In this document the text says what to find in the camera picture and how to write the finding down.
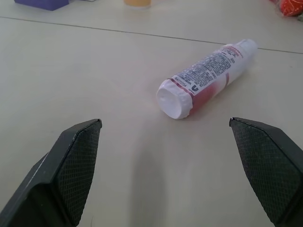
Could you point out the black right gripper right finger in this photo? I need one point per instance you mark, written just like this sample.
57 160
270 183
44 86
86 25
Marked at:
267 170

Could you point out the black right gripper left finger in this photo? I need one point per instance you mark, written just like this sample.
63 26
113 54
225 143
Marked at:
59 175

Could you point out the white pink-labelled spray bottle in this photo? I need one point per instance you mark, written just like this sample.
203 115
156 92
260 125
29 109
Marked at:
203 78

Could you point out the red object in clear wrap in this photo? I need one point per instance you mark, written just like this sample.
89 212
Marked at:
290 7

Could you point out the purple box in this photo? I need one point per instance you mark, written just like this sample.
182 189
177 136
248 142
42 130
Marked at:
42 3

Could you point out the orange cylindrical container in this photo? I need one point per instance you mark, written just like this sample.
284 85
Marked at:
137 3

